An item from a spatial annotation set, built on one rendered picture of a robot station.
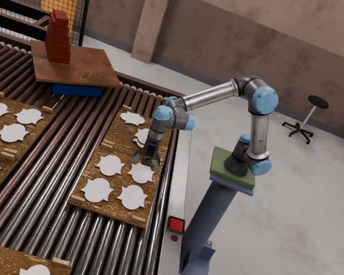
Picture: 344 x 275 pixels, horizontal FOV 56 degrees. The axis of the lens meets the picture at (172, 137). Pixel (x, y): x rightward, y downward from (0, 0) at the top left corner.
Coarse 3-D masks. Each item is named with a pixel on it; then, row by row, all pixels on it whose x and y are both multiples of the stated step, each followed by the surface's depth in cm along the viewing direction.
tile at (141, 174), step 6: (132, 168) 163; (138, 168) 164; (144, 168) 166; (150, 168) 167; (132, 174) 160; (138, 174) 161; (144, 174) 162; (150, 174) 164; (138, 180) 158; (144, 180) 159; (150, 180) 160
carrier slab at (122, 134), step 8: (120, 112) 200; (120, 120) 194; (112, 128) 185; (120, 128) 188; (128, 128) 190; (136, 128) 193; (144, 128) 195; (168, 128) 203; (112, 136) 180; (120, 136) 182; (128, 136) 184; (168, 136) 196; (120, 144) 176; (128, 144) 179; (136, 144) 181; (160, 144) 188; (168, 144) 190; (120, 152) 173; (128, 152) 173; (160, 152) 182
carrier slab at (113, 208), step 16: (96, 160) 161; (128, 160) 168; (96, 176) 152; (112, 176) 156; (128, 176) 159; (80, 192) 142; (112, 192) 148; (144, 192) 154; (96, 208) 138; (112, 208) 141; (144, 208) 146; (144, 224) 139
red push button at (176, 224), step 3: (171, 219) 147; (174, 219) 148; (171, 222) 146; (174, 222) 146; (177, 222) 147; (180, 222) 147; (171, 225) 144; (174, 225) 145; (177, 225) 145; (180, 225) 146; (171, 228) 143; (174, 228) 144; (177, 228) 144; (180, 228) 145
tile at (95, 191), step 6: (90, 180) 148; (96, 180) 149; (102, 180) 150; (90, 186) 145; (96, 186) 146; (102, 186) 148; (108, 186) 149; (84, 192) 142; (90, 192) 143; (96, 192) 144; (102, 192) 145; (108, 192) 146; (90, 198) 140; (96, 198) 141; (102, 198) 142
